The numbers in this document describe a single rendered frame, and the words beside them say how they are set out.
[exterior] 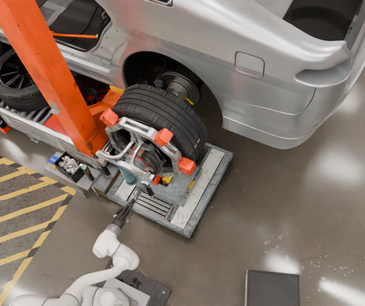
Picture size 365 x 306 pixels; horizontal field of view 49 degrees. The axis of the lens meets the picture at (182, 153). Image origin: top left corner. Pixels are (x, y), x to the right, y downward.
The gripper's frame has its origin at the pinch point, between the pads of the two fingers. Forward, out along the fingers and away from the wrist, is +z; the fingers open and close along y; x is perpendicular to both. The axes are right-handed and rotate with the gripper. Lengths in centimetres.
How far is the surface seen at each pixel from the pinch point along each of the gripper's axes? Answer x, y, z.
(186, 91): -39, -5, 78
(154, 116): -55, -5, 28
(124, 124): -49, 12, 20
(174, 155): -34.8, -21.5, 21.8
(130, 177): 3.8, 13.1, 22.5
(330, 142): 32, -113, 151
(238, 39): -107, -46, 47
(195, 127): -43, -27, 42
